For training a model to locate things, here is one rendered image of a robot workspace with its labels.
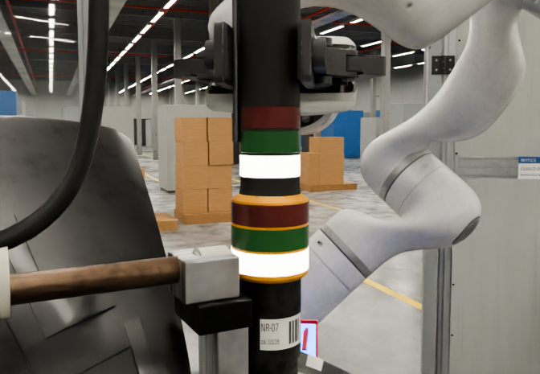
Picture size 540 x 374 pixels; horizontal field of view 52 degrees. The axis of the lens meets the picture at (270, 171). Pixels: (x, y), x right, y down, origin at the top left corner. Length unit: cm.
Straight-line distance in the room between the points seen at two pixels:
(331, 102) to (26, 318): 21
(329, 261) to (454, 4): 51
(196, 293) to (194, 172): 814
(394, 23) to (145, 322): 39
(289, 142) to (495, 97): 62
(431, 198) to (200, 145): 756
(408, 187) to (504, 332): 140
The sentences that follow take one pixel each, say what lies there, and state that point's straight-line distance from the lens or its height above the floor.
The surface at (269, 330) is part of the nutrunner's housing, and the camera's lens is 31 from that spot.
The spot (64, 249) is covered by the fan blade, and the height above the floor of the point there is 135.
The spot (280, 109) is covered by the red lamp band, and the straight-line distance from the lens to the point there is 29.
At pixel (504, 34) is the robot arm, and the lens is 88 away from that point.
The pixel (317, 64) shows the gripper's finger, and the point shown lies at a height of 146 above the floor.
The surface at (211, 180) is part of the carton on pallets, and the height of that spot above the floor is 63.
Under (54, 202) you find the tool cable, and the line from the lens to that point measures 27.
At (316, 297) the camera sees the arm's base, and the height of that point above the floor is 114.
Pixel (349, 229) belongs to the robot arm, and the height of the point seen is 125.
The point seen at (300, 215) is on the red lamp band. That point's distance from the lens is 30.
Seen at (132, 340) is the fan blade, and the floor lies 131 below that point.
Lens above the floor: 142
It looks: 4 degrees down
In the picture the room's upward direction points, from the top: straight up
